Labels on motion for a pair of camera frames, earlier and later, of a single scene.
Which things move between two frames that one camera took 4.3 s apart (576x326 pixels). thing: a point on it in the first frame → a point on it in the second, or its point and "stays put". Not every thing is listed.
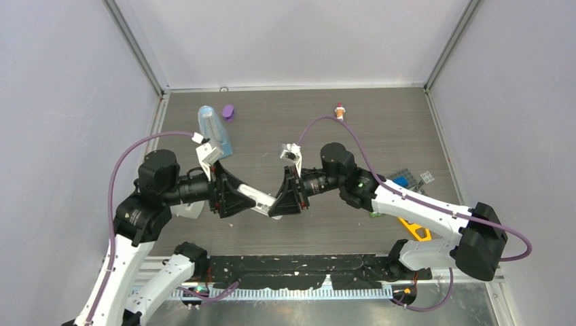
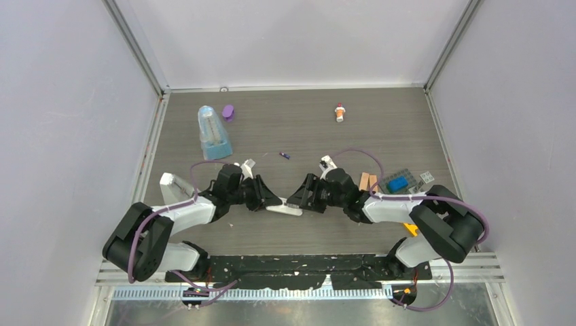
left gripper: [231, 201] → [262, 196]
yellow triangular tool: [413, 228] stays put
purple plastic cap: [228, 112] stays put
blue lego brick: [401, 180] stays put
